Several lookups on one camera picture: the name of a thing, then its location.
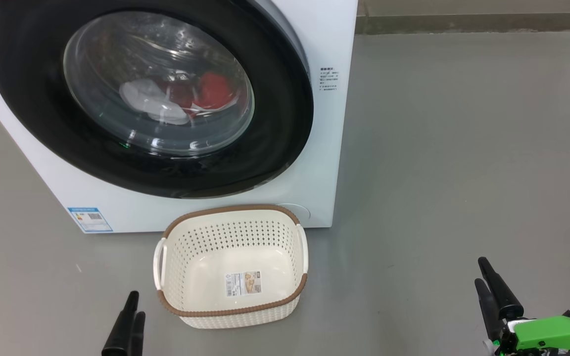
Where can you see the printed paper label sticker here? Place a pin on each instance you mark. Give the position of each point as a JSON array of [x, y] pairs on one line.
[[243, 283]]

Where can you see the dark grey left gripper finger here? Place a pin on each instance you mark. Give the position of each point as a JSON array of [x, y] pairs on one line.
[[121, 326], [137, 336]]

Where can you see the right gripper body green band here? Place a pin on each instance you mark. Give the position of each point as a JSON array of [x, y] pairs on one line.
[[552, 333]]

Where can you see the blue energy label sticker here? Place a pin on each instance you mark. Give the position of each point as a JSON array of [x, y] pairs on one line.
[[89, 220]]

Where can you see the cream basket with brown rim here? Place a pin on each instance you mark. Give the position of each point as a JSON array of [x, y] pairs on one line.
[[201, 277]]

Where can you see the white front-load washing machine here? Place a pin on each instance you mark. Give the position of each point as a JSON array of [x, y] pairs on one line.
[[314, 148]]

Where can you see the round white filter cover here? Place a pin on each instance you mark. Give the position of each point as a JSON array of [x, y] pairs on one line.
[[305, 212]]

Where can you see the red and white garment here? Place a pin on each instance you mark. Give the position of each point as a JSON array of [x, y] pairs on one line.
[[213, 91]]

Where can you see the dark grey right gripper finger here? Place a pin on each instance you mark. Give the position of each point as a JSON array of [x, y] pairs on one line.
[[490, 316], [505, 301]]

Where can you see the black round glass washer door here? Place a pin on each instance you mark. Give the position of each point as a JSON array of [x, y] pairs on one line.
[[27, 99]]

